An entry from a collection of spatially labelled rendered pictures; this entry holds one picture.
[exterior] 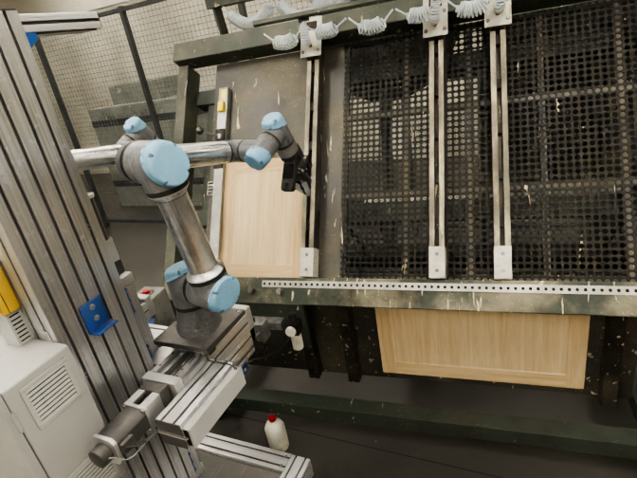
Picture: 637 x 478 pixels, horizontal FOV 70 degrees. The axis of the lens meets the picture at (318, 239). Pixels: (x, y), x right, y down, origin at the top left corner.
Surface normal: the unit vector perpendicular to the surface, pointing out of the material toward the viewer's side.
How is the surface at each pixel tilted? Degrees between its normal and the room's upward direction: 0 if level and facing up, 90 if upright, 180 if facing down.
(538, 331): 90
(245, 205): 57
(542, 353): 90
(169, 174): 82
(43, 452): 90
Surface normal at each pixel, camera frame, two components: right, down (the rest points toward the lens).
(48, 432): 0.90, 0.03
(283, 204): -0.34, -0.13
